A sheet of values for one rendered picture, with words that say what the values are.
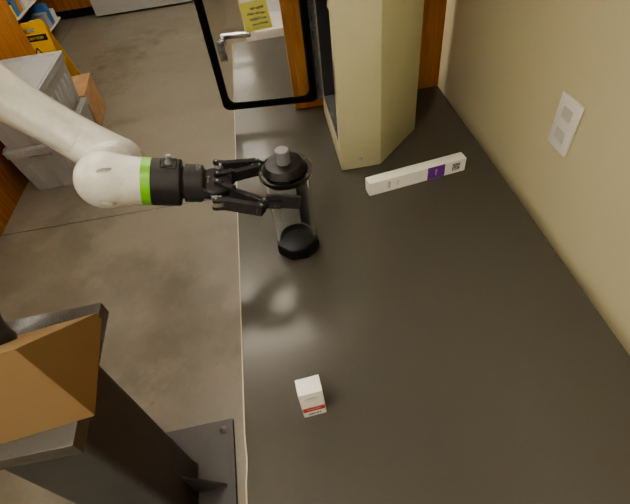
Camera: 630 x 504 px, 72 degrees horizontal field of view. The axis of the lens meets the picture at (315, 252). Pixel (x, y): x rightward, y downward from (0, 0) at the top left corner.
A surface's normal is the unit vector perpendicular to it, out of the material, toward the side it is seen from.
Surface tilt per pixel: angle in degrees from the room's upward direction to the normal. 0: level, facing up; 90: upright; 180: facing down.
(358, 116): 90
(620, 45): 90
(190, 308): 0
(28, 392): 90
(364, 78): 90
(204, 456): 0
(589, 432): 0
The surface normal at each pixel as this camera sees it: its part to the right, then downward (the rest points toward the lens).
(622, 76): -0.98, 0.18
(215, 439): -0.11, -0.67
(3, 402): 0.27, 0.70
